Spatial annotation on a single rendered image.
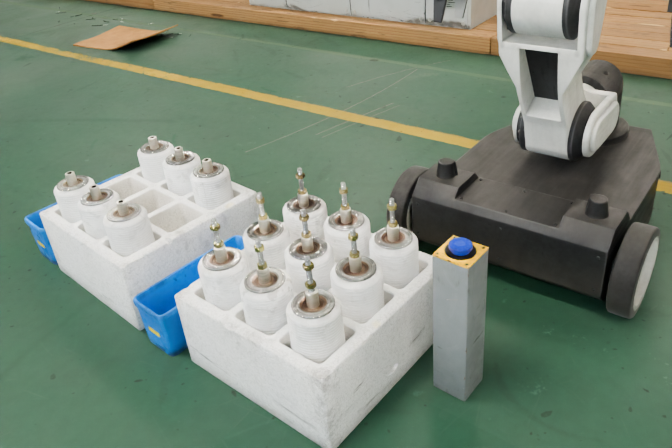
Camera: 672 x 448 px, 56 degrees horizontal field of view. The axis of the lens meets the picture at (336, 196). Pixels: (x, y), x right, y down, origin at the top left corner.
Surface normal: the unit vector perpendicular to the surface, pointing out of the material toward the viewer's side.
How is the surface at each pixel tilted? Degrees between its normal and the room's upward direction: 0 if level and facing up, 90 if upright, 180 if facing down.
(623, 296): 85
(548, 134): 106
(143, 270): 90
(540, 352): 0
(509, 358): 0
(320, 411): 90
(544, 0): 74
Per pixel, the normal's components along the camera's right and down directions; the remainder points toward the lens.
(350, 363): 0.76, 0.27
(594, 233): -0.49, -0.29
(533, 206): -0.08, -0.86
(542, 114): -0.37, -0.52
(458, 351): -0.64, 0.43
